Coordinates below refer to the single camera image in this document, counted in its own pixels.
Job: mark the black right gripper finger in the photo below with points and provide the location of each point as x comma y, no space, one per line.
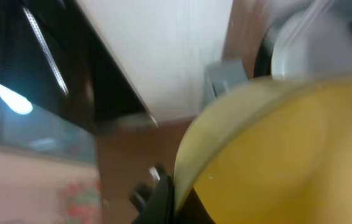
154,204

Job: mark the yellow bowl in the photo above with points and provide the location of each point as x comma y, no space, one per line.
271,151

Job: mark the grey dishwasher rack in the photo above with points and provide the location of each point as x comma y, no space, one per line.
220,78

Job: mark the clear plastic bin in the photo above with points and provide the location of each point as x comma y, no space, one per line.
31,128

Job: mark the round black tray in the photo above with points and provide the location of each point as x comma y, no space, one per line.
263,59

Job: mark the black rectangular tray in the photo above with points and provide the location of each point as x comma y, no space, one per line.
51,54

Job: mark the white round plate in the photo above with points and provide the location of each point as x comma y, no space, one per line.
323,51

